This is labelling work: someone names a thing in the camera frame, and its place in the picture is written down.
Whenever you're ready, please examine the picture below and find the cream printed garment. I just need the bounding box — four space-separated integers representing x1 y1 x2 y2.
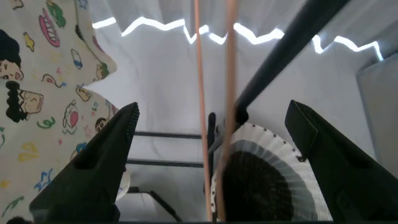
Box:
0 0 131 222

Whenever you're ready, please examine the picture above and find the white curtain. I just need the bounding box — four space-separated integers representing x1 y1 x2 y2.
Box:
88 0 398 62

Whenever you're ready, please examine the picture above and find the pink clothes hanger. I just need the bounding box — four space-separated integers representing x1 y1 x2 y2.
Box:
192 0 241 222

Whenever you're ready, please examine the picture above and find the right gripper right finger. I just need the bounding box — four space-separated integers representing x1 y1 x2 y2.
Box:
284 100 398 222

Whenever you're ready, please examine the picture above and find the black clothes rack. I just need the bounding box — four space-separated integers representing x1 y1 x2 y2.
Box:
126 0 351 222

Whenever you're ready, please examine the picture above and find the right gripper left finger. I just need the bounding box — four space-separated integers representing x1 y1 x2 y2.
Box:
29 101 141 222

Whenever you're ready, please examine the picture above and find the white laundry basket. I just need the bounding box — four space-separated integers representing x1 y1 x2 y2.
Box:
210 121 333 222

